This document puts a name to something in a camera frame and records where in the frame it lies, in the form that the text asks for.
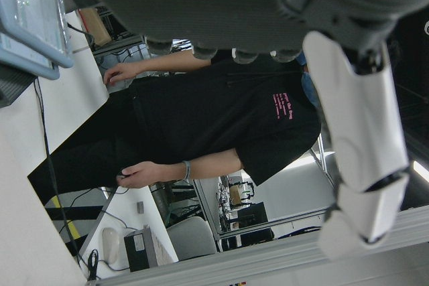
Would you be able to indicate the black box with label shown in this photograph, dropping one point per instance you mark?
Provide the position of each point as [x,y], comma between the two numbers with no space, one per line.
[137,252]

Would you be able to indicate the person left hand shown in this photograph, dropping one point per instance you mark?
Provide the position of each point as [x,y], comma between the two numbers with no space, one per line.
[140,175]

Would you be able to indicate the person right forearm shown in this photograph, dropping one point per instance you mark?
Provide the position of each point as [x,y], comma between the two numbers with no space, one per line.
[161,63]

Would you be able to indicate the yellow floor tape strip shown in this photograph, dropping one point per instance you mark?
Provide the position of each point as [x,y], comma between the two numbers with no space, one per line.
[72,229]

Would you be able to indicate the brown cardboard box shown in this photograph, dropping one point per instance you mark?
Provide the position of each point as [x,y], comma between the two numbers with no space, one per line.
[94,24]

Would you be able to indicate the person in black clothes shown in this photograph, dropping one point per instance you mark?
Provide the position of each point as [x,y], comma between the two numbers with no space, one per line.
[201,115]

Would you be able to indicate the white computer mouse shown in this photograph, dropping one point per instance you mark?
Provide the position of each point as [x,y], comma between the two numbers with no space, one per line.
[110,244]

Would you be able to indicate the grey wristband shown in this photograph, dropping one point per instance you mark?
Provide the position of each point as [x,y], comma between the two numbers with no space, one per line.
[187,170]

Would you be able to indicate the grey chair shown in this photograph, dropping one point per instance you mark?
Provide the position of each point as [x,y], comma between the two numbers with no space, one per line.
[191,237]

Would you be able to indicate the black controller box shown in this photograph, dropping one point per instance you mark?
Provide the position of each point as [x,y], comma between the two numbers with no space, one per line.
[13,88]

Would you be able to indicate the aluminium extrusion post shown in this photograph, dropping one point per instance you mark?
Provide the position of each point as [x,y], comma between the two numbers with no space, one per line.
[268,262]

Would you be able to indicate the person right hand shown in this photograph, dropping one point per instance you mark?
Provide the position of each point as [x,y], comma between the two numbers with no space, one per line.
[117,73]

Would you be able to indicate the white lab workbench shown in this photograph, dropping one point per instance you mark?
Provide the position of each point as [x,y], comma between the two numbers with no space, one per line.
[291,182]

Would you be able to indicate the grey blue teach pendant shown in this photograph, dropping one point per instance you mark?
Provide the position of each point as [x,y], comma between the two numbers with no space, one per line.
[37,14]
[20,53]

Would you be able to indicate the person left forearm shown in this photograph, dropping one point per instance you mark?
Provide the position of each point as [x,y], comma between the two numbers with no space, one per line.
[211,165]

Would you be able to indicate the white grey left robot hand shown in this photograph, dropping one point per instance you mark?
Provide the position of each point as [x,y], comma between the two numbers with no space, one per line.
[234,4]

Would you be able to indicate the white computer keyboard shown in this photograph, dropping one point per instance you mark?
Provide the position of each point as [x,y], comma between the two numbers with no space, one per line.
[164,249]

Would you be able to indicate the small grey adapter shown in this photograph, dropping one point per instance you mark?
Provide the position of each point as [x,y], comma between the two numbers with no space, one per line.
[140,206]

